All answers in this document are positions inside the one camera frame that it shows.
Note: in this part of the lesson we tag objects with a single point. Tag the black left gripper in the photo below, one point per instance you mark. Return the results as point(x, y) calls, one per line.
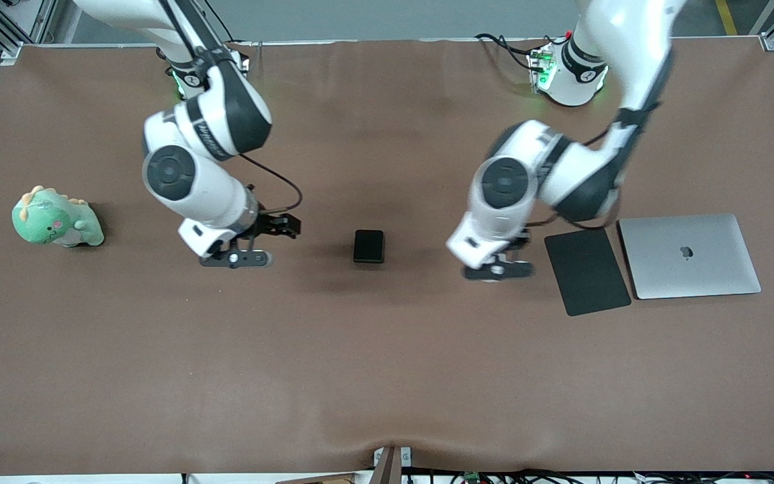
point(520, 240)

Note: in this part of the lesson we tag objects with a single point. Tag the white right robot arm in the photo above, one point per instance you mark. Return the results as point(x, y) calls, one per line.
point(226, 121)

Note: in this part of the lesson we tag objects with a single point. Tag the black phone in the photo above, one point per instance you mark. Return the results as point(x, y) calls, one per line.
point(368, 246)

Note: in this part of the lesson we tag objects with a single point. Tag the front camera mount bracket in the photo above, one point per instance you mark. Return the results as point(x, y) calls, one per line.
point(390, 465)

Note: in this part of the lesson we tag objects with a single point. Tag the green dinosaur plush toy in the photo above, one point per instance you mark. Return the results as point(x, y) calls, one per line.
point(48, 222)

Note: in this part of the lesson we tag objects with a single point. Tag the silver laptop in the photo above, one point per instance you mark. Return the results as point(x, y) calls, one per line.
point(689, 255)

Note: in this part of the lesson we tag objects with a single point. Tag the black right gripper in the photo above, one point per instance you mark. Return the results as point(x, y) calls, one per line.
point(270, 224)

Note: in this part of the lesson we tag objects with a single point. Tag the black mouse pad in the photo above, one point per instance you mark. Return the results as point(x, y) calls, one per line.
point(586, 271)

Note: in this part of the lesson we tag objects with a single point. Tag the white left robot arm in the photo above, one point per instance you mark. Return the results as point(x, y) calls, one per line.
point(562, 181)

